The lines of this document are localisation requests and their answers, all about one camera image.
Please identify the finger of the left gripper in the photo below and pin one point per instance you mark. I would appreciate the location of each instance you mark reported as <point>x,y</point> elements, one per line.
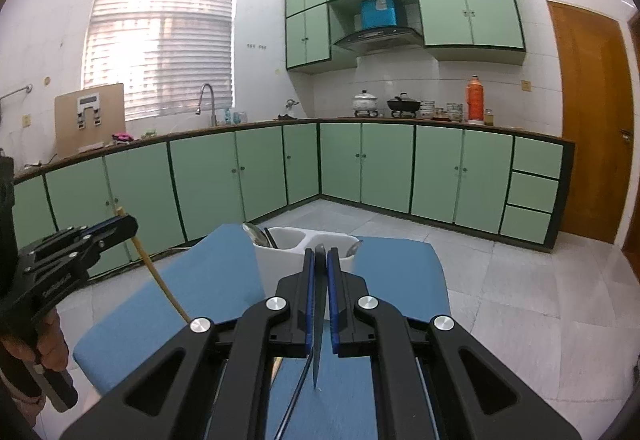
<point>98,238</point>

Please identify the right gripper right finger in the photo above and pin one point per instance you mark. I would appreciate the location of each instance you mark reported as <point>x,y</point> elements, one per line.
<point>432,380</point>

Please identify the orange thermos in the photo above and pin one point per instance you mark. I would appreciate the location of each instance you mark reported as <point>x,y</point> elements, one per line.
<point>475,100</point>

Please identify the green upper cabinets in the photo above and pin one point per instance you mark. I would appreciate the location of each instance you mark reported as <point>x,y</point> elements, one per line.
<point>468,30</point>

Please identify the light wooden chopstick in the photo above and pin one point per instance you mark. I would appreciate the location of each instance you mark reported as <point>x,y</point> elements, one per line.
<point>170,296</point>

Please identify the black chopstick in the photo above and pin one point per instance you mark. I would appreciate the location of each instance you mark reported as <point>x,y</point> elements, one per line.
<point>315,331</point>

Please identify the green lower cabinets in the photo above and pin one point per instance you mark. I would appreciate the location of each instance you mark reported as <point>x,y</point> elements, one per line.
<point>498,184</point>

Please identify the wooden door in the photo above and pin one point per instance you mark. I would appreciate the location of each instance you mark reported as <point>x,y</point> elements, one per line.
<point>597,116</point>

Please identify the black range hood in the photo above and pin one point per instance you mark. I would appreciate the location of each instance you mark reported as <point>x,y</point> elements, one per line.
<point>380,39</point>

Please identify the blue table cloth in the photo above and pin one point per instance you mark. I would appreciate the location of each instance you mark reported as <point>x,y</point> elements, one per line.
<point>211,279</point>

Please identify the metal spoon in holder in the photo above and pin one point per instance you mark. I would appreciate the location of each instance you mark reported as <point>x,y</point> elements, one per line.
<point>352,249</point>
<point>258,236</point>

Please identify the glass jars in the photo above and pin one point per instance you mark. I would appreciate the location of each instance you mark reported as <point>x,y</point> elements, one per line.
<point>429,109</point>

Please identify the small kettle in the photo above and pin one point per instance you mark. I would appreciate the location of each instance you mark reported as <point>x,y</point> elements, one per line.
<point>289,110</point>

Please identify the black wok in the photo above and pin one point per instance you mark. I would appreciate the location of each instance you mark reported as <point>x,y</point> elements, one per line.
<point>403,106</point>

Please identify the green cabinets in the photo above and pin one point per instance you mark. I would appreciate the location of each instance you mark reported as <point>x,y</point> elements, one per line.
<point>498,184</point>
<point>468,30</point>

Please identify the white utensil holder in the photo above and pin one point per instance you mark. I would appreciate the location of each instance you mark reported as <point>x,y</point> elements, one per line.
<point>288,257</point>

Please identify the blue box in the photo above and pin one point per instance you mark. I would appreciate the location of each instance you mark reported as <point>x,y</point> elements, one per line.
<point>378,14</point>

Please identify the left hand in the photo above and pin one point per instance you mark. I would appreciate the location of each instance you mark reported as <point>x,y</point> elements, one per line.
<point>51,346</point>

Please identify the white cooking pot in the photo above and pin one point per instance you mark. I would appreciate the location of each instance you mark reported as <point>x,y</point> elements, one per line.
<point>365,105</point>

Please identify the cardboard box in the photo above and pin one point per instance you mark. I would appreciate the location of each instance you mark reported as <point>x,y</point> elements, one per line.
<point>87,119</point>

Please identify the window blinds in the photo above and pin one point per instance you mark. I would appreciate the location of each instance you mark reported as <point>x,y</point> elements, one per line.
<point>172,56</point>

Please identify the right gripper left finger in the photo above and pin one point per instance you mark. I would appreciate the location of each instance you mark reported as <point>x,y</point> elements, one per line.
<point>211,380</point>

